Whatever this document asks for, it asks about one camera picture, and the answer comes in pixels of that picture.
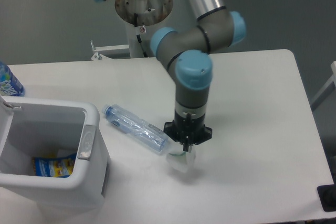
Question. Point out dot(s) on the blue labelled water bottle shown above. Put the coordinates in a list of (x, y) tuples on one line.
[(10, 85)]

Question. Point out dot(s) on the blue yellow snack wrapper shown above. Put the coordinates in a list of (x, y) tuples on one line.
[(60, 167)]

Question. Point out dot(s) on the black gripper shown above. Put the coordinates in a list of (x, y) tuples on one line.
[(187, 130)]

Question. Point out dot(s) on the white frame at right edge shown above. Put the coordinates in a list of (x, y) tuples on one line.
[(324, 91)]

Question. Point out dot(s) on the clear blue plastic bottle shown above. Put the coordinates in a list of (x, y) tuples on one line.
[(140, 129)]

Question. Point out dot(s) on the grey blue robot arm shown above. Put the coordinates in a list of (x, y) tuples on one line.
[(185, 56)]

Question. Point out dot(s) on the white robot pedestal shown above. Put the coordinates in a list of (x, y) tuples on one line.
[(142, 18)]

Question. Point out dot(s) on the black device at table edge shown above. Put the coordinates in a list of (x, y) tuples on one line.
[(327, 197)]

